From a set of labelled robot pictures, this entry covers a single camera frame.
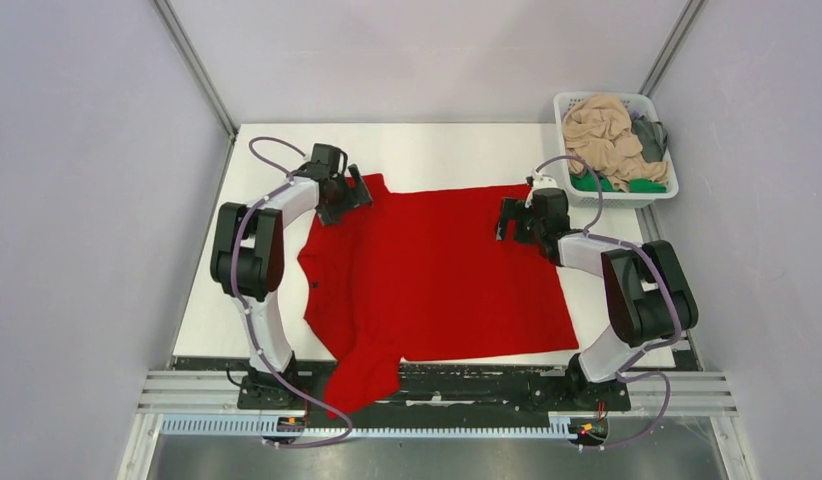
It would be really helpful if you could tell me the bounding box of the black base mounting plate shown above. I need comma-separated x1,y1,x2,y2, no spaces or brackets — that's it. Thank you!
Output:
236,361,632,430

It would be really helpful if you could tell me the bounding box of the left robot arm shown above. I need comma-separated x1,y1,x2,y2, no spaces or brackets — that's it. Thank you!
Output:
210,143,372,408

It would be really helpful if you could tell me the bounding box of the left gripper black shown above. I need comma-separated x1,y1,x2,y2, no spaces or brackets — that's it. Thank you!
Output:
317,165,372,227

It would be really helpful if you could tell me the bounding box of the grey t shirt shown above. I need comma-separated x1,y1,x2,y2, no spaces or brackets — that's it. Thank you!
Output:
631,116,669,163

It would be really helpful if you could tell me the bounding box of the beige t shirt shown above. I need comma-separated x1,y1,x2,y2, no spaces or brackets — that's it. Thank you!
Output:
561,94,670,189

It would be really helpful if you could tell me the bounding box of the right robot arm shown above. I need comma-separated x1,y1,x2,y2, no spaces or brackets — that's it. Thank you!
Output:
495,188,699,408

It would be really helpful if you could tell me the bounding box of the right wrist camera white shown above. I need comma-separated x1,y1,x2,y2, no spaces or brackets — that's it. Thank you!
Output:
526,172,558,192

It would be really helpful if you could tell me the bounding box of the red t shirt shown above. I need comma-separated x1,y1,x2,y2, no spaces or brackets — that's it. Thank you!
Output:
298,174,579,414

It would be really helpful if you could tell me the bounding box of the green t shirt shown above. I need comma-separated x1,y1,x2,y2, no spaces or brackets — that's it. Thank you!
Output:
570,174,667,194

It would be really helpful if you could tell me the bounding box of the white plastic laundry basket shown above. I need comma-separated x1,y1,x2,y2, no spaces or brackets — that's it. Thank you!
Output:
549,92,680,208

